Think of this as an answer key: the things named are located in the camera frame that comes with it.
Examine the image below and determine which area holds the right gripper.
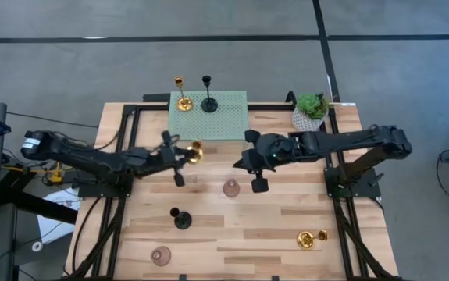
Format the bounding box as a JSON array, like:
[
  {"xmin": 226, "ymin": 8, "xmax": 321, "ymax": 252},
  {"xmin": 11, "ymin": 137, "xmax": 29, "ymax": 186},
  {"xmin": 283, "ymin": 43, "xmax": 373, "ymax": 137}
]
[{"xmin": 233, "ymin": 129, "xmax": 298, "ymax": 194}]

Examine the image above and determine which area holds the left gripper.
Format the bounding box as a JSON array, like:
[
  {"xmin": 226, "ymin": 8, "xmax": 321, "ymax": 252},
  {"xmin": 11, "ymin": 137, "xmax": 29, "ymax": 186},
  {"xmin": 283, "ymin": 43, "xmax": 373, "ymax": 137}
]
[{"xmin": 154, "ymin": 130, "xmax": 198, "ymax": 188}]

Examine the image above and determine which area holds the short gold goblet candle holder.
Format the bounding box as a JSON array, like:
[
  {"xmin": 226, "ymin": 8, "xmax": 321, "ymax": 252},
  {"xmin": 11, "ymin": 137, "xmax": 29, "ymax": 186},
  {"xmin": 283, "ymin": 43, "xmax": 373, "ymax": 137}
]
[{"xmin": 186, "ymin": 139, "xmax": 205, "ymax": 165}]

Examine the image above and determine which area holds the pink ribbed glass candle holder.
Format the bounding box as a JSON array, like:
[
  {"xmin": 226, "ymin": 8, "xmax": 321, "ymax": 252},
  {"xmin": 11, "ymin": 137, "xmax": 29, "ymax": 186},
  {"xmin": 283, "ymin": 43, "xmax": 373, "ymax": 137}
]
[
  {"xmin": 222, "ymin": 179, "xmax": 241, "ymax": 198},
  {"xmin": 150, "ymin": 245, "xmax": 172, "ymax": 268}
]

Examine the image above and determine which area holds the slim gold candlestick holder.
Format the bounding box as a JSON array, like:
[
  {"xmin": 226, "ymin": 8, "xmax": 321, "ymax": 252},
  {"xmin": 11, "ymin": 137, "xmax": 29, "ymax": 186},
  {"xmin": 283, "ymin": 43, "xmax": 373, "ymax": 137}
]
[
  {"xmin": 296, "ymin": 229, "xmax": 329, "ymax": 251},
  {"xmin": 173, "ymin": 76, "xmax": 194, "ymax": 113}
]

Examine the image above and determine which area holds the slim black candlestick holder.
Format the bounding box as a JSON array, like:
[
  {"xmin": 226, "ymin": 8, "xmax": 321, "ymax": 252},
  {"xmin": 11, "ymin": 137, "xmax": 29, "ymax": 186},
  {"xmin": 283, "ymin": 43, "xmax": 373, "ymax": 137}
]
[
  {"xmin": 200, "ymin": 74, "xmax": 219, "ymax": 114},
  {"xmin": 169, "ymin": 206, "xmax": 193, "ymax": 231}
]

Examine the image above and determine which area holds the green perforated metal shelf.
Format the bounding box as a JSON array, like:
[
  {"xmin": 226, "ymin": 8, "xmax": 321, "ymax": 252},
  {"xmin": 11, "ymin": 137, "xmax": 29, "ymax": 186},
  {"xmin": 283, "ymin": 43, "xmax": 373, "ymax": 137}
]
[{"xmin": 168, "ymin": 90, "xmax": 250, "ymax": 141}]

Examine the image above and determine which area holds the black flat plate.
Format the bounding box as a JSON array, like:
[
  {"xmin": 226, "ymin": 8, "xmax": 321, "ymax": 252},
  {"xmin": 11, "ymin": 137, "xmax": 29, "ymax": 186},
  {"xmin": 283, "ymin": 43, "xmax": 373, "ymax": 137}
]
[{"xmin": 142, "ymin": 92, "xmax": 171, "ymax": 104}]

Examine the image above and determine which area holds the succulent in white patterned pot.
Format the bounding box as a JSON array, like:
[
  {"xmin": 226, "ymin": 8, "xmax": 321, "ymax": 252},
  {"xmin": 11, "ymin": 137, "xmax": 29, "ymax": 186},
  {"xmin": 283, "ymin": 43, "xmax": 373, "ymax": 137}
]
[{"xmin": 290, "ymin": 91, "xmax": 340, "ymax": 133}]

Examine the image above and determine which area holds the black desk support beam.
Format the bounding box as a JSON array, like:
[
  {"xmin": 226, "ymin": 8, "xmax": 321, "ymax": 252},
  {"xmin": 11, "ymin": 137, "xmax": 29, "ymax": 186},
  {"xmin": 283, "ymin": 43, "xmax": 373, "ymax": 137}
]
[{"xmin": 0, "ymin": 171, "xmax": 80, "ymax": 226}]

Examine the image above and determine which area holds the white paper sheet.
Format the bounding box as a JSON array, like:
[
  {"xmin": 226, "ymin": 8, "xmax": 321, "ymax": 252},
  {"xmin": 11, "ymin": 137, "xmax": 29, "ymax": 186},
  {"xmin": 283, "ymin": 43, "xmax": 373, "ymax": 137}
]
[{"xmin": 36, "ymin": 187, "xmax": 81, "ymax": 245}]

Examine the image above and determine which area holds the black aluminium frame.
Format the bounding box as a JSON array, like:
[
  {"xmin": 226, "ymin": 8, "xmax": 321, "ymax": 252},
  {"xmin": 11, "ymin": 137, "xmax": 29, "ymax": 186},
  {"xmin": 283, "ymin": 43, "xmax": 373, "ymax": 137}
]
[{"xmin": 62, "ymin": 101, "xmax": 403, "ymax": 281}]

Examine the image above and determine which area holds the black floor cable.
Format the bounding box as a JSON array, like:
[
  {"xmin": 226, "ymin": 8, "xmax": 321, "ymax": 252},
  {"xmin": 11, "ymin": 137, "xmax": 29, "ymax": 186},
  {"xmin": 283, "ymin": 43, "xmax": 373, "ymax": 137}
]
[{"xmin": 5, "ymin": 112, "xmax": 100, "ymax": 129}]

